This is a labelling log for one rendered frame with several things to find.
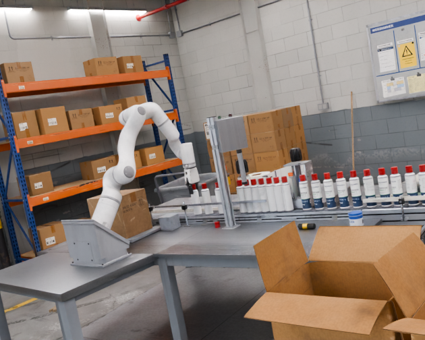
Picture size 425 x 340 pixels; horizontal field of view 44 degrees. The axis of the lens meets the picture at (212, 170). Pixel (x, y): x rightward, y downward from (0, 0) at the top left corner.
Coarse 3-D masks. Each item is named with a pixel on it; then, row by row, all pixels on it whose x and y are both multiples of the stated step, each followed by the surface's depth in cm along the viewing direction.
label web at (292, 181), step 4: (272, 172) 349; (268, 176) 344; (264, 180) 332; (272, 180) 325; (280, 180) 317; (288, 180) 309; (292, 180) 307; (292, 184) 307; (296, 184) 314; (292, 188) 307; (296, 188) 313; (292, 192) 308; (296, 192) 312; (292, 196) 309; (296, 196) 311
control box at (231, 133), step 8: (216, 120) 306; (224, 120) 304; (232, 120) 305; (240, 120) 307; (216, 128) 305; (224, 128) 304; (232, 128) 306; (240, 128) 307; (224, 136) 304; (232, 136) 306; (240, 136) 308; (224, 144) 304; (232, 144) 306; (240, 144) 308
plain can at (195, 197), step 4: (192, 184) 344; (196, 192) 343; (192, 196) 343; (196, 196) 343; (192, 200) 344; (196, 200) 343; (196, 208) 344; (200, 208) 345; (196, 212) 344; (200, 212) 345
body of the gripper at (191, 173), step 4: (188, 168) 339; (192, 168) 341; (184, 172) 341; (188, 172) 339; (192, 172) 341; (196, 172) 344; (188, 176) 339; (192, 176) 340; (196, 176) 344; (188, 180) 339; (192, 180) 340; (196, 180) 343
